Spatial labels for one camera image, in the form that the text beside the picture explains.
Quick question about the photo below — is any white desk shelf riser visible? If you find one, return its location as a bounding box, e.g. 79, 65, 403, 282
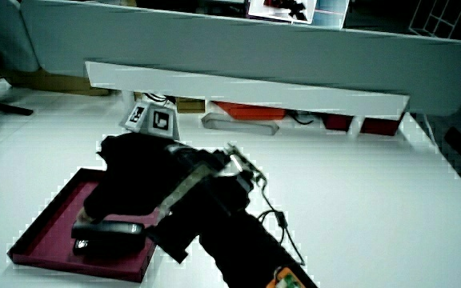
84, 59, 411, 139

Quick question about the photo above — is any black cable under shelf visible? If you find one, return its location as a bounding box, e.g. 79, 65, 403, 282
287, 110, 316, 126

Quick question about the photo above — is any grey flat case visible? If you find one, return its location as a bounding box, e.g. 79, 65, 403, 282
200, 112, 280, 137

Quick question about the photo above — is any grey side partition panel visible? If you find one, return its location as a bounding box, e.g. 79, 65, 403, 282
0, 0, 40, 74

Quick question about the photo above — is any orange wrist device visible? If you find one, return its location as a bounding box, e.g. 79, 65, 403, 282
265, 266, 307, 288

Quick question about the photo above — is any yellow box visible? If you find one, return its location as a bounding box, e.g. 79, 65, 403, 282
174, 97, 206, 114

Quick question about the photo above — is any black stand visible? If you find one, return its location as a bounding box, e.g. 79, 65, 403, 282
0, 55, 34, 118

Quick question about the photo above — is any orange box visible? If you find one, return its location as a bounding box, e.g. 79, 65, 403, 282
211, 100, 288, 122

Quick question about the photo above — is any white framed picture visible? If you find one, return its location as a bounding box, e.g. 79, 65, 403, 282
247, 0, 319, 26

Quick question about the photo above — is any light blue paper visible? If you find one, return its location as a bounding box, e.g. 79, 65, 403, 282
313, 0, 351, 30

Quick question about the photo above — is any thin black cable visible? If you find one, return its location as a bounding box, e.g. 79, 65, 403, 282
254, 171, 307, 267

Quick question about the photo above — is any white wire rack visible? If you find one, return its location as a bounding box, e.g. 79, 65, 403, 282
407, 0, 461, 40

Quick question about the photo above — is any wide dark red box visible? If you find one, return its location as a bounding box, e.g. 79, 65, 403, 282
359, 115, 404, 138

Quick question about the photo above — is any grey desk partition panel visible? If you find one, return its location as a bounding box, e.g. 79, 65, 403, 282
19, 0, 461, 118

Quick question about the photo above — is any dark red plate tray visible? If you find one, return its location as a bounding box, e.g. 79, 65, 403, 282
6, 167, 162, 284

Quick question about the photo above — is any black stapler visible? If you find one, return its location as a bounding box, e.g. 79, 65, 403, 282
70, 219, 148, 258

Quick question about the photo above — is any person's right forearm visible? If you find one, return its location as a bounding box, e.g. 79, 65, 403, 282
198, 207, 319, 288

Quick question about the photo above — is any brown cardboard box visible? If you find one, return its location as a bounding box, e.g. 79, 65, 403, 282
0, 68, 112, 98

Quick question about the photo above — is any small dark red box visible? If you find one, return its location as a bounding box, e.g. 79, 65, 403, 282
321, 113, 355, 133

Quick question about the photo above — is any person's right hand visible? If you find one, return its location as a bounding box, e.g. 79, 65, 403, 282
76, 102, 255, 264

